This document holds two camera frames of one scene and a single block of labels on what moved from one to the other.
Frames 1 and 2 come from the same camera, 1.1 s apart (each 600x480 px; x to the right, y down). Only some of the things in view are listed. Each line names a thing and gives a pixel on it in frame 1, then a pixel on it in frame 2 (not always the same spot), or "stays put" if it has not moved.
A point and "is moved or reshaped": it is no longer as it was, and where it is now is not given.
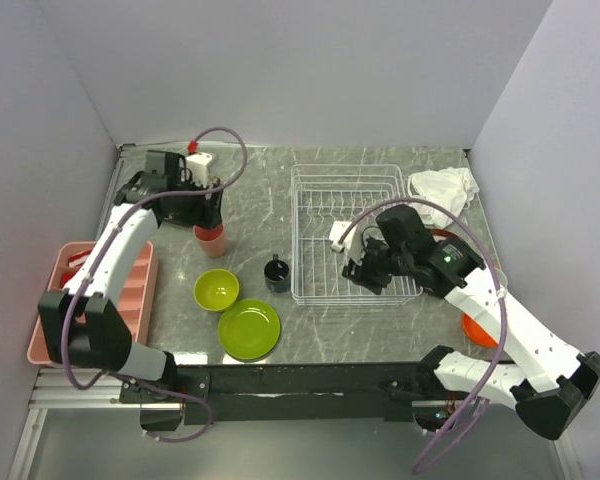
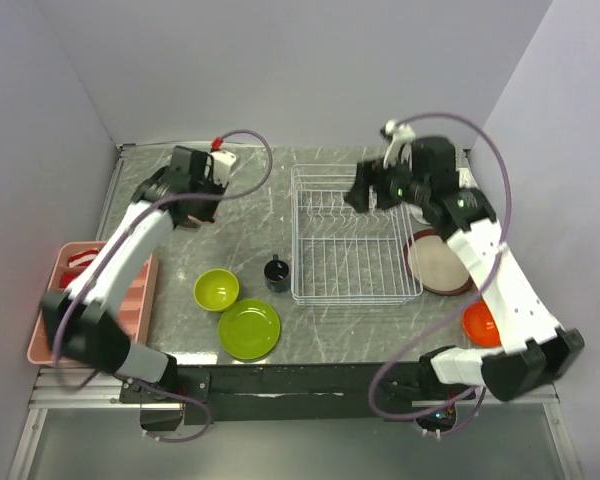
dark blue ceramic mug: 277,275 stays put
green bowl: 216,290 stays put
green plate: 249,329 stays put
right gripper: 362,273 to 372,173
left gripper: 204,215 stays put
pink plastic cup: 212,240 is moved or reshaped
